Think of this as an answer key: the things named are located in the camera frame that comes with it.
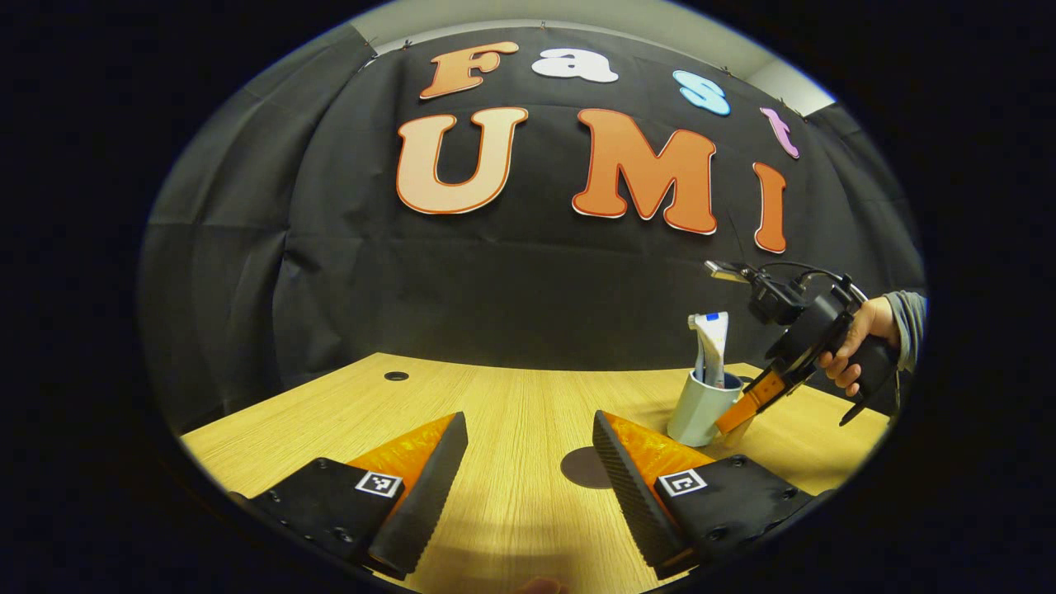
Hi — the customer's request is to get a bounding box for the dark round coaster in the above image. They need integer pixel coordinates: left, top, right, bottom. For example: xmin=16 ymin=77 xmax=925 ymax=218
xmin=561 ymin=446 xmax=616 ymax=490

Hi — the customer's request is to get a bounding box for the wooden desktop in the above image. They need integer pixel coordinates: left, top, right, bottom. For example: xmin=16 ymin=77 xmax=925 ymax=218
xmin=180 ymin=352 xmax=892 ymax=594

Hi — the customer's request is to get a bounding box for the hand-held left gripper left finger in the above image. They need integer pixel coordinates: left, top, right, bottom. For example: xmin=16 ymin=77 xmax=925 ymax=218
xmin=227 ymin=411 xmax=469 ymax=581

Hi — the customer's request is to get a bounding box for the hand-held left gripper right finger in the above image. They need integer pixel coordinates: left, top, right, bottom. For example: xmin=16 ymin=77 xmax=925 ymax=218
xmin=591 ymin=410 xmax=836 ymax=581

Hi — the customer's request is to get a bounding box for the black backdrop cloth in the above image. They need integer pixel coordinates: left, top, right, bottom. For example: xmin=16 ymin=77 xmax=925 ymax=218
xmin=139 ymin=25 xmax=926 ymax=434

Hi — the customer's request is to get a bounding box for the white toothpaste tube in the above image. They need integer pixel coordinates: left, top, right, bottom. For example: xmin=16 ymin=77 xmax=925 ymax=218
xmin=693 ymin=311 xmax=731 ymax=389

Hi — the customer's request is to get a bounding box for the grey cup with wooden handle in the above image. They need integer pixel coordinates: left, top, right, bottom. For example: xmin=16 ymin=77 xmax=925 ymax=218
xmin=667 ymin=369 xmax=752 ymax=449

